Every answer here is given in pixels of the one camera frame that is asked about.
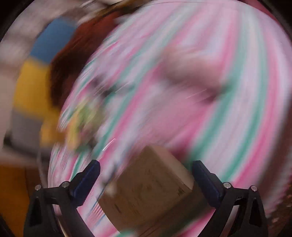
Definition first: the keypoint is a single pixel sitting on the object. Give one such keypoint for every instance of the tan printed cardboard box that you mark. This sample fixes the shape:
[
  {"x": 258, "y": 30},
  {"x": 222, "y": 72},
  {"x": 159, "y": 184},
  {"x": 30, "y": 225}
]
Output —
[{"x": 148, "y": 189}]

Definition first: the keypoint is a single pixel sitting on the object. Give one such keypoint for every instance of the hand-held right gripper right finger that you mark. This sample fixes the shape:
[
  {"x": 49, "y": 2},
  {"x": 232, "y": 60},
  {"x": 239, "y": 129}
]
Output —
[{"x": 207, "y": 184}]

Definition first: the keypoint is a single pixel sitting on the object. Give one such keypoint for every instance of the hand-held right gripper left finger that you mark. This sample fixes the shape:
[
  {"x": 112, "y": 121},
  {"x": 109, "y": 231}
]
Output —
[{"x": 85, "y": 182}]

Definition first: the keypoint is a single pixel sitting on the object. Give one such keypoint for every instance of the reddish brown knitted cloth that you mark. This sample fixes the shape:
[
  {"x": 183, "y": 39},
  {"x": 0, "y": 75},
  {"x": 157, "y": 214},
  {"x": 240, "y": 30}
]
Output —
[{"x": 68, "y": 66}]

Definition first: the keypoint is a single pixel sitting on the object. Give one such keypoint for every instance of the yellow green snack packet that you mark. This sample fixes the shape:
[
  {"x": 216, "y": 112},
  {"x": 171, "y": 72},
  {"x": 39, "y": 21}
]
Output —
[{"x": 79, "y": 127}]

